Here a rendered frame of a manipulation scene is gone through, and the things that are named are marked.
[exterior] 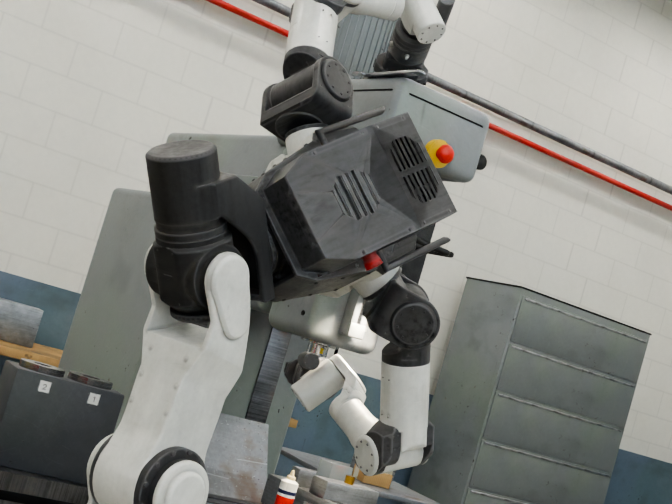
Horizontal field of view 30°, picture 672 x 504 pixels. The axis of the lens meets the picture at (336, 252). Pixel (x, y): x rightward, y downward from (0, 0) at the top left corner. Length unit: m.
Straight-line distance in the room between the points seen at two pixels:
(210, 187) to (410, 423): 0.63
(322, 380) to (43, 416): 0.55
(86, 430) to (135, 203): 0.96
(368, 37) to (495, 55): 5.49
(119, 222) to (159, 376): 1.36
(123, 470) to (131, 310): 1.16
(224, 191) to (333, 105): 0.36
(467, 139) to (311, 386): 0.63
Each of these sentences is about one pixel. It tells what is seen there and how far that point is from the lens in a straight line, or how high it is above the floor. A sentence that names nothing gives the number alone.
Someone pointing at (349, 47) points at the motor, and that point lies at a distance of 3.01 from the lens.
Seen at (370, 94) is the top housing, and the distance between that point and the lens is 2.70.
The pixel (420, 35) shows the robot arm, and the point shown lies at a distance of 2.67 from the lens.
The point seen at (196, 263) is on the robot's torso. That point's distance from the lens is 1.98.
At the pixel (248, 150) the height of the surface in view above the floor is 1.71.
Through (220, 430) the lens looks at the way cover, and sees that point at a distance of 3.13.
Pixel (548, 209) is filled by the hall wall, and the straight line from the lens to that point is 8.83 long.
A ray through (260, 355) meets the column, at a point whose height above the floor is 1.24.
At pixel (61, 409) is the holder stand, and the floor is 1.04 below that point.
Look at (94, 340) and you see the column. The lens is 3.30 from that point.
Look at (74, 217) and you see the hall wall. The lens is 7.02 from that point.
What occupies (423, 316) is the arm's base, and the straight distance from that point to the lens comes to 2.22.
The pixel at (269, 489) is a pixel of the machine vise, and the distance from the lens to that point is 2.97.
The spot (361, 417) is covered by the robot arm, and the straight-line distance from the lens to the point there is 2.47.
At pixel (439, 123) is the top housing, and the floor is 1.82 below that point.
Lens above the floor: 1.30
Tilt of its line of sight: 4 degrees up
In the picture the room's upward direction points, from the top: 17 degrees clockwise
